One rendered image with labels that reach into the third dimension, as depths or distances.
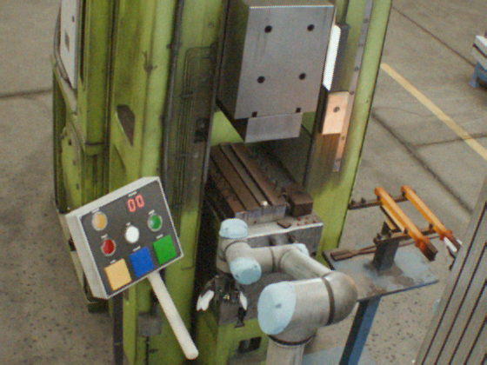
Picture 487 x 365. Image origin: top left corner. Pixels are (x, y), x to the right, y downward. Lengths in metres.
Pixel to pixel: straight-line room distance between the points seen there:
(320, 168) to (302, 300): 1.31
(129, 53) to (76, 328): 1.41
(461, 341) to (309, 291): 0.38
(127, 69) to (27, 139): 2.18
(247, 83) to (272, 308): 0.93
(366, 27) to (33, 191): 2.43
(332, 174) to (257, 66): 0.75
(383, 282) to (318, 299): 1.23
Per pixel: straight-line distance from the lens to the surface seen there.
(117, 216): 2.28
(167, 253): 2.39
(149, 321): 2.98
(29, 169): 4.55
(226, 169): 2.82
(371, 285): 2.81
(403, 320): 3.82
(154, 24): 2.29
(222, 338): 2.97
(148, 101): 2.41
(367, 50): 2.70
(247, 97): 2.37
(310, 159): 2.82
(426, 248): 2.63
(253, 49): 2.29
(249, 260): 1.98
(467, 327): 1.47
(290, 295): 1.61
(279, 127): 2.48
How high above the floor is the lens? 2.54
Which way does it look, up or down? 34 degrees down
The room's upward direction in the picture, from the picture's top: 8 degrees clockwise
